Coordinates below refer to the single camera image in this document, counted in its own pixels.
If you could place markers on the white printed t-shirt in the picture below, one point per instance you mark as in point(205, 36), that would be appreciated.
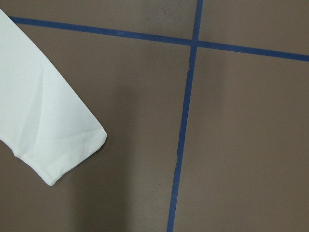
point(42, 119)

